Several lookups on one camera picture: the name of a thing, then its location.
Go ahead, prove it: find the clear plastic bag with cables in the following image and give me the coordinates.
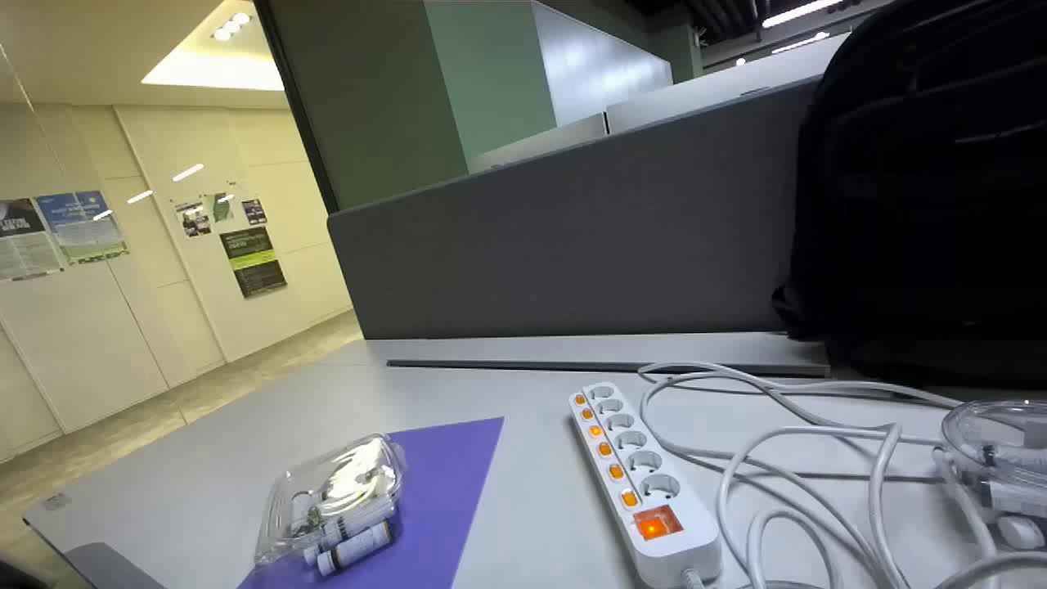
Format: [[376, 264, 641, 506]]
[[932, 397, 1047, 557]]

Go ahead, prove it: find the dark green wall poster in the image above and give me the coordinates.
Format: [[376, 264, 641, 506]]
[[216, 221, 291, 301]]

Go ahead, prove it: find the square ceiling light panel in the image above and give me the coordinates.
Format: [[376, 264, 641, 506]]
[[136, 0, 289, 99]]

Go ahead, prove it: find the grey desk partition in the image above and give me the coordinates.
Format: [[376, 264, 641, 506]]
[[326, 79, 834, 343]]

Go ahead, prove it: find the clear plastic box with adapters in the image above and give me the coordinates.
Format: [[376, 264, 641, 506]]
[[252, 432, 409, 578]]

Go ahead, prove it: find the grey wall poster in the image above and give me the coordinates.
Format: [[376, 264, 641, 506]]
[[0, 196, 65, 285]]

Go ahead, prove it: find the white multi-switch power strip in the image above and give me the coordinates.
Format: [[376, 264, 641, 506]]
[[566, 379, 726, 589]]

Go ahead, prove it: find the black backpack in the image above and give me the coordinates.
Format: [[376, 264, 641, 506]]
[[767, 0, 1047, 392]]

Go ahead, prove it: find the white tangled power cable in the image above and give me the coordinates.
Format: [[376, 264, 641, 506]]
[[636, 360, 1047, 589]]

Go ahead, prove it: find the blue green wall poster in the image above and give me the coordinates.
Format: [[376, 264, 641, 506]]
[[32, 185, 129, 264]]

